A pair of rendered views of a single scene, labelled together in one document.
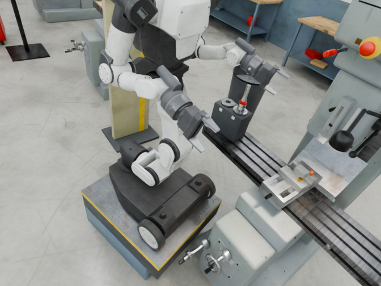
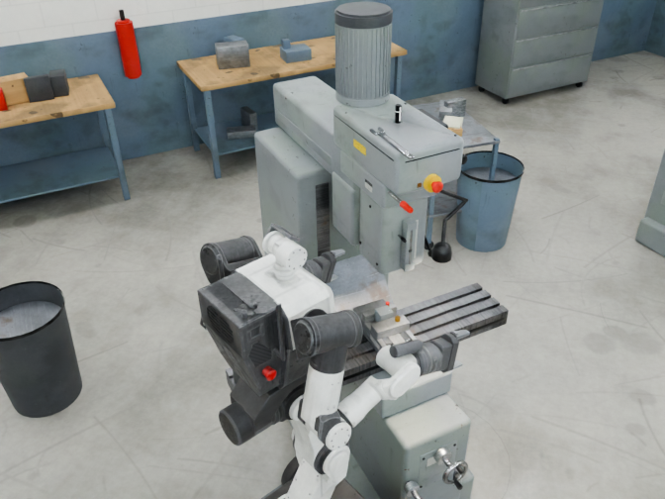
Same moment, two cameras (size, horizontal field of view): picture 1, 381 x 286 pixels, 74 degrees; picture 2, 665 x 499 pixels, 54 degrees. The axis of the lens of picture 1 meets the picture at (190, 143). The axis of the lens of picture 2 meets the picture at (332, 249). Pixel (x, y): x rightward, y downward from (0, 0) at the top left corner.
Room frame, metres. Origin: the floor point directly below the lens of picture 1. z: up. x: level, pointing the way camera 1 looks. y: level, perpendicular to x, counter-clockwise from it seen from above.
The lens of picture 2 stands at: (0.52, 1.42, 2.79)
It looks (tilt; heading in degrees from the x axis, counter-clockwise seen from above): 34 degrees down; 289
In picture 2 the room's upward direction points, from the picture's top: 1 degrees counter-clockwise
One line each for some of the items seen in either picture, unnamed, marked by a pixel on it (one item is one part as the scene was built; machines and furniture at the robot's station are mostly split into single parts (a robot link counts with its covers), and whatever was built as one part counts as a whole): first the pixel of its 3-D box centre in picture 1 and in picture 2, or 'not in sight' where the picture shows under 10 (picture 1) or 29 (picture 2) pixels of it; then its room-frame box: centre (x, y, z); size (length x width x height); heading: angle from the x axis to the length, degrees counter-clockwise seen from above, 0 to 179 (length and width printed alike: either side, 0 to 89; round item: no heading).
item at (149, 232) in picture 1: (151, 234); not in sight; (0.75, 0.12, 0.50); 0.20 x 0.05 x 0.20; 58
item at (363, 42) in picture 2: not in sight; (362, 54); (1.15, -0.81, 2.05); 0.20 x 0.20 x 0.32
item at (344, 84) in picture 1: (351, 108); (392, 224); (0.98, -0.63, 1.47); 0.21 x 0.19 x 0.32; 45
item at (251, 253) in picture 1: (262, 234); (387, 417); (0.96, -0.61, 0.43); 0.81 x 0.32 x 0.60; 135
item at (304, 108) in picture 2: not in sight; (332, 130); (1.32, -0.98, 1.66); 0.80 x 0.23 x 0.20; 135
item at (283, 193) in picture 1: (292, 181); (387, 329); (0.97, -0.59, 0.98); 0.35 x 0.15 x 0.11; 132
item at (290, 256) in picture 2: not in sight; (285, 253); (1.08, 0.16, 1.84); 0.10 x 0.07 x 0.09; 148
